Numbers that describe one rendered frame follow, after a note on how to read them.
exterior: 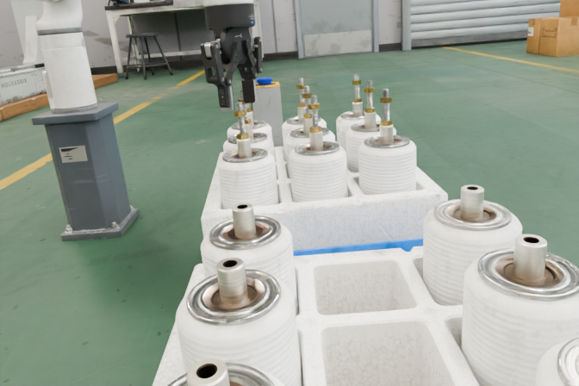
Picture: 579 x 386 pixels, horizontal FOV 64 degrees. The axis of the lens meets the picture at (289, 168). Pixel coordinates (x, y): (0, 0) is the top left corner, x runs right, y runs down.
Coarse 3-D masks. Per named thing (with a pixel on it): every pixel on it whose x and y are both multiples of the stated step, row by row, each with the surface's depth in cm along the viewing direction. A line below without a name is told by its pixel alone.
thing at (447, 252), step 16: (432, 224) 48; (512, 224) 46; (432, 240) 48; (448, 240) 46; (464, 240) 45; (480, 240) 44; (496, 240) 44; (512, 240) 45; (432, 256) 48; (448, 256) 46; (464, 256) 45; (480, 256) 45; (432, 272) 49; (448, 272) 47; (432, 288) 49; (448, 288) 47; (448, 304) 48
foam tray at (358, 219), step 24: (216, 168) 97; (216, 192) 83; (288, 192) 80; (360, 192) 77; (408, 192) 75; (432, 192) 74; (216, 216) 72; (288, 216) 73; (312, 216) 73; (336, 216) 73; (360, 216) 74; (384, 216) 74; (408, 216) 74; (312, 240) 74; (336, 240) 75; (360, 240) 75; (384, 240) 75
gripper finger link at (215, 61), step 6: (204, 42) 67; (216, 42) 66; (204, 48) 67; (210, 48) 66; (216, 48) 66; (204, 54) 67; (216, 54) 67; (204, 60) 68; (210, 60) 67; (216, 60) 67; (204, 66) 68; (210, 66) 67; (216, 66) 67; (210, 72) 69; (216, 72) 67; (222, 72) 68; (222, 78) 68
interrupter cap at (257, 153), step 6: (234, 150) 80; (252, 150) 79; (258, 150) 79; (264, 150) 79; (222, 156) 77; (228, 156) 77; (234, 156) 78; (252, 156) 77; (258, 156) 76; (264, 156) 75; (228, 162) 75; (234, 162) 74; (240, 162) 74; (246, 162) 74
